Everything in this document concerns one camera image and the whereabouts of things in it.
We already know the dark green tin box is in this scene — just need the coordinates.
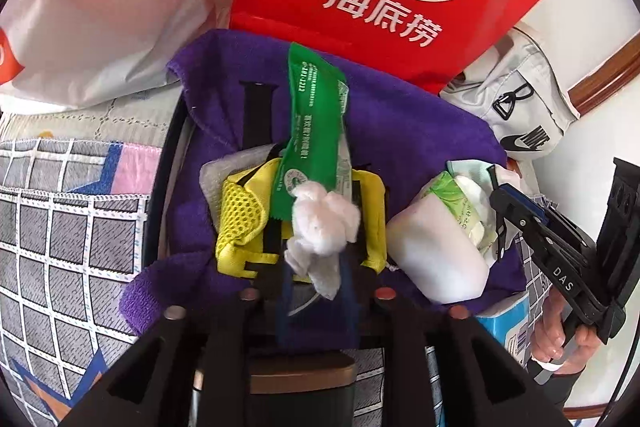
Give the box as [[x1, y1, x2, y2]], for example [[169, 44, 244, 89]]
[[192, 359, 358, 427]]

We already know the green wet wipe packet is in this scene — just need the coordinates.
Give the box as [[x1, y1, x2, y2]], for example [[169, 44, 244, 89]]
[[270, 42, 355, 222]]

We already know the black strap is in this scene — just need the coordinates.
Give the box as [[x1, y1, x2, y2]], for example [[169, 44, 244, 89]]
[[142, 92, 193, 293]]

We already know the quilted printed bed sheet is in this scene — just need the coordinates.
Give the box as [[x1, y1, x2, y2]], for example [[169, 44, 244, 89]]
[[0, 94, 183, 148]]

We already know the green leaf-print packet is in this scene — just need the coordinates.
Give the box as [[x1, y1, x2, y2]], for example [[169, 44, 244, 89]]
[[419, 159, 501, 258]]

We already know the yellow mesh pouch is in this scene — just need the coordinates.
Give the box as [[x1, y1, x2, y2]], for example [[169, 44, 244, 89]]
[[214, 82, 390, 290]]

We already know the white padded cloth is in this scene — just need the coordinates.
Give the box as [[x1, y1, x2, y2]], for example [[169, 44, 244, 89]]
[[199, 146, 273, 202]]

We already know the white sponge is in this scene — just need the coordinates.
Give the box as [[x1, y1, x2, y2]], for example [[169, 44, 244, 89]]
[[386, 194, 492, 306]]

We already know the person's right hand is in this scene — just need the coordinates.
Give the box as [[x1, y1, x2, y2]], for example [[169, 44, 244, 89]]
[[531, 284, 603, 375]]

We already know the grey waist bag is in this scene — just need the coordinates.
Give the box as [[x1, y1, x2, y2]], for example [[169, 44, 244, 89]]
[[439, 21, 583, 162]]

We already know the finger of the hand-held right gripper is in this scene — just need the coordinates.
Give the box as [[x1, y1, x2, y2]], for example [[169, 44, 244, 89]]
[[486, 163, 551, 238], [539, 202, 590, 260]]

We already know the grey checked star blanket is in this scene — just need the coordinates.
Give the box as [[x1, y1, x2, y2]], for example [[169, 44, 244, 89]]
[[0, 139, 556, 427]]

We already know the person's right forearm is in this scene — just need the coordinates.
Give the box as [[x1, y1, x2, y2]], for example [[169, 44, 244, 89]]
[[530, 357, 586, 413]]

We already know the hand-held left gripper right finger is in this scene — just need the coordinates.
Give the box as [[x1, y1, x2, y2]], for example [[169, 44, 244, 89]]
[[337, 252, 538, 427]]

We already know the blue tissue pack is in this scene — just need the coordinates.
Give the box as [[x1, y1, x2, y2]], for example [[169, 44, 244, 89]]
[[474, 293, 532, 370]]

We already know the purple towel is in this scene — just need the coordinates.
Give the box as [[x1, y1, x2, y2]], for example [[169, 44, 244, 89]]
[[121, 29, 526, 338]]

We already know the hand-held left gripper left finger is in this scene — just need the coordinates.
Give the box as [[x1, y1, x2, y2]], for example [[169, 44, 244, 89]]
[[59, 252, 306, 427]]

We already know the wooden door frame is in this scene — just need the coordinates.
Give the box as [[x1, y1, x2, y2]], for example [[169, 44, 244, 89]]
[[569, 39, 640, 120]]

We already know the white plastic shopping bag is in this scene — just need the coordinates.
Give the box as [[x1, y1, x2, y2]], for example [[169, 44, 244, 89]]
[[0, 0, 216, 110]]

